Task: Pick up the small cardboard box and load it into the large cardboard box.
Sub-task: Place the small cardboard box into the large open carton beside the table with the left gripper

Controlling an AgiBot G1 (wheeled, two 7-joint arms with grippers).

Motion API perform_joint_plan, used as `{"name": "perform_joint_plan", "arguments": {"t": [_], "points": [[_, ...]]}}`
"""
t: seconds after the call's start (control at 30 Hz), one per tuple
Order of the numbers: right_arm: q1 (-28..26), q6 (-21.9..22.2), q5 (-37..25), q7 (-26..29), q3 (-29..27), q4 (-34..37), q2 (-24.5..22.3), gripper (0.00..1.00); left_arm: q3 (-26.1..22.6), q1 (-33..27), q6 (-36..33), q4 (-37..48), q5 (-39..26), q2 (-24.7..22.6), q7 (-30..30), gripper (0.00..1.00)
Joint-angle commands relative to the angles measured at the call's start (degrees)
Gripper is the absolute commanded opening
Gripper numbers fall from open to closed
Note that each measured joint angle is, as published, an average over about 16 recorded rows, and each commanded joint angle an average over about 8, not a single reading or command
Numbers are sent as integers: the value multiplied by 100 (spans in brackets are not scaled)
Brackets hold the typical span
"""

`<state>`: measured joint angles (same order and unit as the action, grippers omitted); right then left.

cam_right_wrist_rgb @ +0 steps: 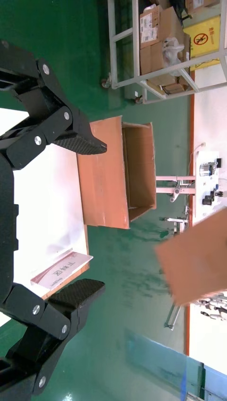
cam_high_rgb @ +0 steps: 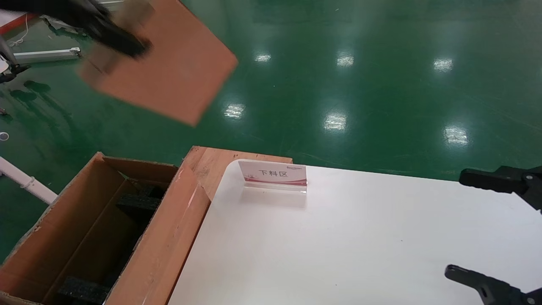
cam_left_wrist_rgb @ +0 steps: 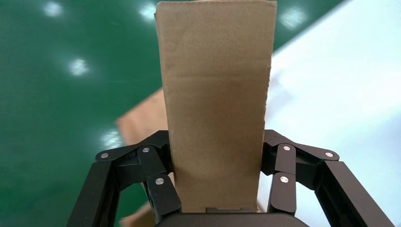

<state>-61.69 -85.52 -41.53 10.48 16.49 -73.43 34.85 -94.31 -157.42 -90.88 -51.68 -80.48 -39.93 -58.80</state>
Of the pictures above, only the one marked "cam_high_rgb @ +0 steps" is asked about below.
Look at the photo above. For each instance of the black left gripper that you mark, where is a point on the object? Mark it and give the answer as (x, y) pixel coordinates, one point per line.
(46, 8)

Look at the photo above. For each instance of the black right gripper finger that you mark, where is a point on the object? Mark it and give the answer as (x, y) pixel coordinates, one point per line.
(491, 290)
(508, 180)

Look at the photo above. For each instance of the small cardboard box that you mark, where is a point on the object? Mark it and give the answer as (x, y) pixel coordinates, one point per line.
(169, 67)

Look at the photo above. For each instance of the large cardboard box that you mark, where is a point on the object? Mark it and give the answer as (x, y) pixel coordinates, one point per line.
(169, 245)

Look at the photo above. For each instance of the white metal stand leg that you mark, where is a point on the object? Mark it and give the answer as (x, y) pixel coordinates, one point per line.
(46, 55)

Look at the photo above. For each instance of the grey black stand foot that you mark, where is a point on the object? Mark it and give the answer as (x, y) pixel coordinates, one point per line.
(8, 59)

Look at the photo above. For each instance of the brown wooden board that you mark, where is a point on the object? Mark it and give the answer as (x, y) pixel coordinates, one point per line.
(211, 163)

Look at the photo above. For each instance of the black foam block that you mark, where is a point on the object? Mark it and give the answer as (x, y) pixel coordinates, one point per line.
(82, 291)
(137, 203)

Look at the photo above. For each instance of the white plastic pipe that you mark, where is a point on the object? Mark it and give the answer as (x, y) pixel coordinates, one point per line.
(29, 184)

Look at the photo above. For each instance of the clear acrylic sign holder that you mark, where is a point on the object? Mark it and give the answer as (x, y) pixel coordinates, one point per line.
(273, 173)

